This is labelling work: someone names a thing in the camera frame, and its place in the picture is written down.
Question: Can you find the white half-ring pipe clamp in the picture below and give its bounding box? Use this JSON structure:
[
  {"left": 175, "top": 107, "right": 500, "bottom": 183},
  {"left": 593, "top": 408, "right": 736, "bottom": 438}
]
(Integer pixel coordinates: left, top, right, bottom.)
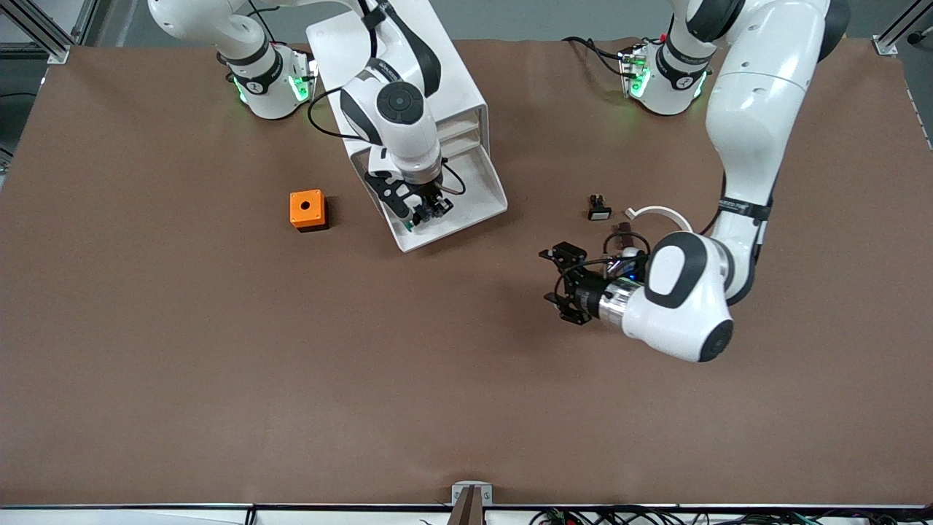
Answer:
[{"left": 625, "top": 206, "right": 693, "bottom": 234}]

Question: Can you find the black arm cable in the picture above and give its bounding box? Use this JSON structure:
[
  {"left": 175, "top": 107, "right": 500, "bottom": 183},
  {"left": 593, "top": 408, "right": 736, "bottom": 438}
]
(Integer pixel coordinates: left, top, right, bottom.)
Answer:
[
  {"left": 307, "top": 86, "right": 383, "bottom": 144},
  {"left": 561, "top": 35, "right": 635, "bottom": 77}
]

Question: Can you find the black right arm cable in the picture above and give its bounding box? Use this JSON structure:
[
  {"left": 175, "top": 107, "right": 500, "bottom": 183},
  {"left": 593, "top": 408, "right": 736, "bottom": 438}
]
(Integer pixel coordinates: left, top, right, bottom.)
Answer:
[{"left": 307, "top": 86, "right": 383, "bottom": 144}]

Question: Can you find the white plastic drawer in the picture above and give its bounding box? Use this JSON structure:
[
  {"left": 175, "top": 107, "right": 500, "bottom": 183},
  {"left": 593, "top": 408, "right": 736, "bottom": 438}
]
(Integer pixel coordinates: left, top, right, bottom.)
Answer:
[{"left": 362, "top": 135, "right": 509, "bottom": 254}]

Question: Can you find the bundle of cables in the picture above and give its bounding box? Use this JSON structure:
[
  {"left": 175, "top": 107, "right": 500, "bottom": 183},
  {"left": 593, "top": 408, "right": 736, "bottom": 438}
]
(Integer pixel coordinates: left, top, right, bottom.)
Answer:
[{"left": 528, "top": 505, "right": 933, "bottom": 525}]

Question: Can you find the orange box with hole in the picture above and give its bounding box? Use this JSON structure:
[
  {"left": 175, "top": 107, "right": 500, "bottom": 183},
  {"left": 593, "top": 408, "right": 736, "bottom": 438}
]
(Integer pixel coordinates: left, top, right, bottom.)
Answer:
[{"left": 289, "top": 190, "right": 329, "bottom": 233}]

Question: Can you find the white drawer cabinet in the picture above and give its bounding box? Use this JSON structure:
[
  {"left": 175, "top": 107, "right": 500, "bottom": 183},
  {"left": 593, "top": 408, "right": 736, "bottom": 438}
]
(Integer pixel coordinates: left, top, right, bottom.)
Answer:
[{"left": 306, "top": 0, "right": 489, "bottom": 183}]

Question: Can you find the aluminium frame profile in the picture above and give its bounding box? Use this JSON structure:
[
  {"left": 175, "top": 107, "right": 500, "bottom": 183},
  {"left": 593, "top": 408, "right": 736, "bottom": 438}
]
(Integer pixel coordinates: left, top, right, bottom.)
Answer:
[
  {"left": 873, "top": 0, "right": 933, "bottom": 56},
  {"left": 0, "top": 0, "right": 110, "bottom": 65}
]

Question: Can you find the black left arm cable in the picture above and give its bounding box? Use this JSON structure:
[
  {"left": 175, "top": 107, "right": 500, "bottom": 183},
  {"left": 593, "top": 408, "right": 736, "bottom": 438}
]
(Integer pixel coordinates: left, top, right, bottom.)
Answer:
[{"left": 561, "top": 35, "right": 635, "bottom": 77}]

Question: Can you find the grey metal bracket with post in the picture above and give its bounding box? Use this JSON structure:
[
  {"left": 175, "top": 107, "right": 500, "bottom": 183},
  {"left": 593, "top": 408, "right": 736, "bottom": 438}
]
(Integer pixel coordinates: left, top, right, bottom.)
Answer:
[{"left": 452, "top": 481, "right": 493, "bottom": 525}]

